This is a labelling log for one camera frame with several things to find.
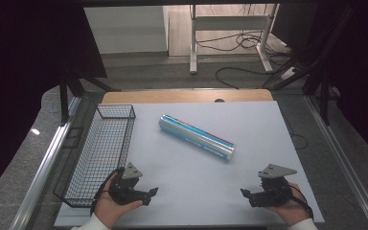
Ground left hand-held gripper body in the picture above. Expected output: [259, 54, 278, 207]
[108, 162, 151, 207]

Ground white cabinet panel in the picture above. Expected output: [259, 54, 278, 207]
[83, 6, 170, 55]

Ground wooden table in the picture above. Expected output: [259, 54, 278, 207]
[102, 88, 274, 104]

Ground black metal stand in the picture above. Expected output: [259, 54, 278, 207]
[262, 6, 362, 127]
[58, 67, 123, 125]

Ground person's right hand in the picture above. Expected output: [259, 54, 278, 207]
[265, 182, 312, 226]

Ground white power strip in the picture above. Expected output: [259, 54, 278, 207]
[280, 66, 299, 81]

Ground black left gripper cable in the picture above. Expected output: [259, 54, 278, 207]
[89, 166, 127, 216]

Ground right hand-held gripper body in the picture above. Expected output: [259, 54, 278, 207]
[248, 163, 298, 208]

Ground black floor cables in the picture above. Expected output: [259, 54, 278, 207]
[194, 30, 293, 90]

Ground long silver blue foil box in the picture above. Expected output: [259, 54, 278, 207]
[158, 114, 237, 162]

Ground thin black cable loop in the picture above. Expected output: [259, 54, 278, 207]
[284, 116, 310, 150]

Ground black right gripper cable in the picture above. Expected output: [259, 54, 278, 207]
[279, 184, 314, 220]

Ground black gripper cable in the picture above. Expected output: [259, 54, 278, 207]
[89, 166, 127, 216]
[279, 184, 314, 220]

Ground person's left hand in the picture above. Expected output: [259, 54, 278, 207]
[93, 173, 144, 230]

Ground black curtain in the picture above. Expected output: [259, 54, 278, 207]
[0, 0, 108, 205]
[272, 0, 368, 159]

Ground black wire basket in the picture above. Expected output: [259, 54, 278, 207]
[53, 103, 137, 209]

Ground white metal desk frame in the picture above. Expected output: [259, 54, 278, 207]
[189, 3, 280, 76]

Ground aluminium rail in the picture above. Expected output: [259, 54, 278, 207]
[304, 95, 368, 230]
[9, 96, 82, 230]

